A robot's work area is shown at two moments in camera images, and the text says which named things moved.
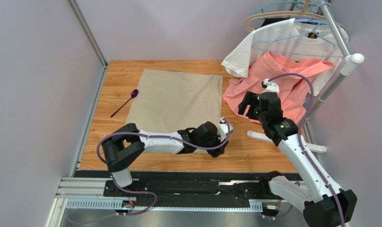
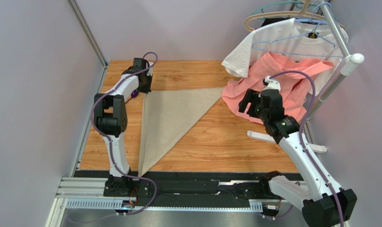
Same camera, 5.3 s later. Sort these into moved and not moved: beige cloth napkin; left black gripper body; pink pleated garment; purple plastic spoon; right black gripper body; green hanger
Moved: left black gripper body; beige cloth napkin
Not moved: purple plastic spoon; right black gripper body; pink pleated garment; green hanger
